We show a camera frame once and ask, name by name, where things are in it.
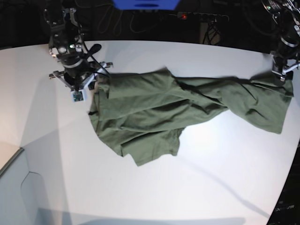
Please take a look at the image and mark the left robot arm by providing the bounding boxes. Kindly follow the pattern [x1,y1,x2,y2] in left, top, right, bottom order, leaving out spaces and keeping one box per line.
[262,0,300,83]

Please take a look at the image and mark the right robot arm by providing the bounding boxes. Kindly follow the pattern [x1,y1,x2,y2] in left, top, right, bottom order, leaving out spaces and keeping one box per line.
[44,0,112,94]

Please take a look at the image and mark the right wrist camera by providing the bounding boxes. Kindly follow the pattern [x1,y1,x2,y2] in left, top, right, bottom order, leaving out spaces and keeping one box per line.
[71,89,87,102]

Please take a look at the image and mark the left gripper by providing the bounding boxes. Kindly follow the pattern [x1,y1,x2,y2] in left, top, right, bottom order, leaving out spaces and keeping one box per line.
[270,51,300,81]

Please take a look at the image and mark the green t-shirt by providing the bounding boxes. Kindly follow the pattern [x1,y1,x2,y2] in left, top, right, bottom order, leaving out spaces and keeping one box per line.
[89,68,293,166]

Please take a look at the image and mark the black power strip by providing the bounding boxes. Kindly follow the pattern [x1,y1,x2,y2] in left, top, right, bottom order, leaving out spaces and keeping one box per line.
[176,12,230,23]

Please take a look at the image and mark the white cable loops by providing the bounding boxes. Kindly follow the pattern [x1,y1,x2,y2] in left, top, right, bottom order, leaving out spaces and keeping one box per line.
[97,9,165,36]

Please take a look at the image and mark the blue box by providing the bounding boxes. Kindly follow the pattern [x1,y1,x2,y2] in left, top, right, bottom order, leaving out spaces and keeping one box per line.
[112,0,180,10]

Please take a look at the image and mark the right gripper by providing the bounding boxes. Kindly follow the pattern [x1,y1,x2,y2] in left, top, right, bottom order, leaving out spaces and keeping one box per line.
[49,61,113,91]

